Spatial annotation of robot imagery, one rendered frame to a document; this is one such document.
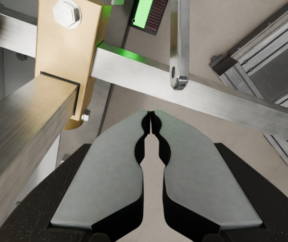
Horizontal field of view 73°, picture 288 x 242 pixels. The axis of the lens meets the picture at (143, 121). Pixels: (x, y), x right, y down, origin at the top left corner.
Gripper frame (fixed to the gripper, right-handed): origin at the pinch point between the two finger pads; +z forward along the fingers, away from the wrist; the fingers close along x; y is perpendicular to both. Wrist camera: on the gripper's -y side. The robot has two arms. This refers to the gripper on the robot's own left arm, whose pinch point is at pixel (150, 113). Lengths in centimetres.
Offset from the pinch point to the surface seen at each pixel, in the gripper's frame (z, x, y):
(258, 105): 8.0, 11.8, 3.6
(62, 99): 3.4, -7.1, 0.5
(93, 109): 23.2, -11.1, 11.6
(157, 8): 23.0, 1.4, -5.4
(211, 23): 93, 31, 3
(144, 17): 23.0, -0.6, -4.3
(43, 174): 31, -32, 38
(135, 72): 8.0, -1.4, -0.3
